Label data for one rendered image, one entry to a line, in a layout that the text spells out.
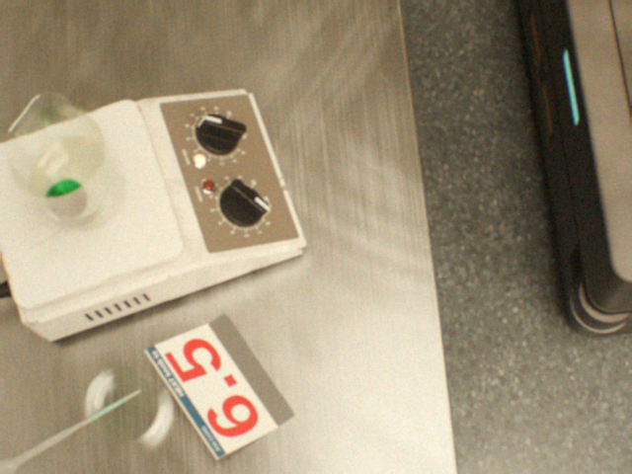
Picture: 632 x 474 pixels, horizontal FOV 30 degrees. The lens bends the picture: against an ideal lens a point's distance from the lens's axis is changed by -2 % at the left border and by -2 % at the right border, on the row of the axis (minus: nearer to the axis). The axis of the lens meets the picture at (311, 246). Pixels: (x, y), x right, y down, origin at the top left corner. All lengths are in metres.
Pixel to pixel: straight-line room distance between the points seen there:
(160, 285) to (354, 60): 0.24
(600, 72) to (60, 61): 0.65
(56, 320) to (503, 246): 0.94
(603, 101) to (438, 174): 0.40
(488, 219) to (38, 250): 0.96
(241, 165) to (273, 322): 0.11
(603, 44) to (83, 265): 0.76
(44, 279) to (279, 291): 0.17
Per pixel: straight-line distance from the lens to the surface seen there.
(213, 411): 0.82
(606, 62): 1.37
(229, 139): 0.85
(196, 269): 0.81
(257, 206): 0.82
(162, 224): 0.80
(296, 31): 0.93
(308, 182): 0.89
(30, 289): 0.81
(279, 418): 0.84
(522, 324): 1.64
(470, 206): 1.67
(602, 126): 1.34
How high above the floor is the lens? 1.59
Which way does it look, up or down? 74 degrees down
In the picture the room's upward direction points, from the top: 11 degrees counter-clockwise
